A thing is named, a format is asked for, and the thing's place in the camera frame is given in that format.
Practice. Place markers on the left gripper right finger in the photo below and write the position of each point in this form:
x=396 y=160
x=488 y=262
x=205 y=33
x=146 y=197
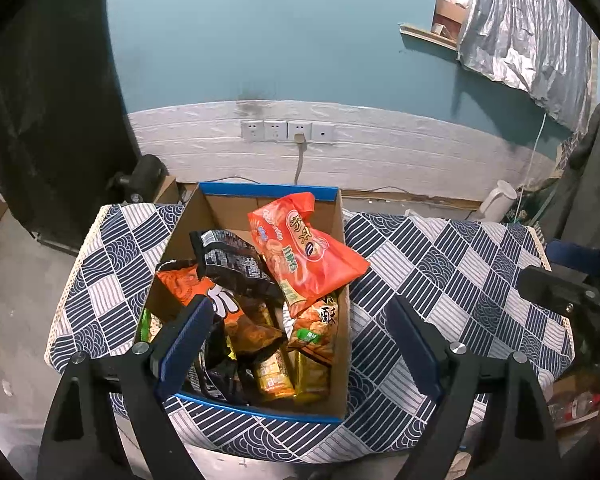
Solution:
x=422 y=347

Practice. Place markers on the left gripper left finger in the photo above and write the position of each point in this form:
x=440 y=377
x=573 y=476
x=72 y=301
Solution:
x=176 y=346

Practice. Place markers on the orange squid snack bag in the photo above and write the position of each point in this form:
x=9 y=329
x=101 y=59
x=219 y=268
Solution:
x=247 y=336

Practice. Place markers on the yellow red cracker pack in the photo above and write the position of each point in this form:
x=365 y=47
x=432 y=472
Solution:
x=272 y=373

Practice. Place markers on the black snack packet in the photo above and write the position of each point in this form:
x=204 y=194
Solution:
x=227 y=260

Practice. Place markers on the red orange snack bag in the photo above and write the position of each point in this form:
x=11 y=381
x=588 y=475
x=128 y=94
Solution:
x=307 y=264

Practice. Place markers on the silver blue biscuit package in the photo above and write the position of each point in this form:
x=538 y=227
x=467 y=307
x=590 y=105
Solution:
x=214 y=372

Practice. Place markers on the orange green cracker bag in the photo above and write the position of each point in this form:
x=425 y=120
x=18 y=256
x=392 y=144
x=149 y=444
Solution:
x=314 y=331

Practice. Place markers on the yellow snack bar package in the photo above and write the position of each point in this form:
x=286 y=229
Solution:
x=311 y=380

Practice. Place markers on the green popcorn snack bag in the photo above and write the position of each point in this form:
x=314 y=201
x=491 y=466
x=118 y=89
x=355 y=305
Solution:
x=148 y=327

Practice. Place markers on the navy patterned tablecloth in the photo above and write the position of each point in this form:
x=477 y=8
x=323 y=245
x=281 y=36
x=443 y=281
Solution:
x=459 y=276

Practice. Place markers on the white electric kettle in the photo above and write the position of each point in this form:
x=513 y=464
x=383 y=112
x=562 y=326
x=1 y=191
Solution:
x=495 y=206

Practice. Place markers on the silver foil curtain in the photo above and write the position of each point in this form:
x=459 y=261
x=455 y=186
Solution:
x=541 y=47

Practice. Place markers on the wooden shelf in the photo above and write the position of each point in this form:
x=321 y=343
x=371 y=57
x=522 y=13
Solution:
x=448 y=20

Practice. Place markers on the white wall socket strip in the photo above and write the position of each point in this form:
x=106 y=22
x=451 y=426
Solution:
x=282 y=131

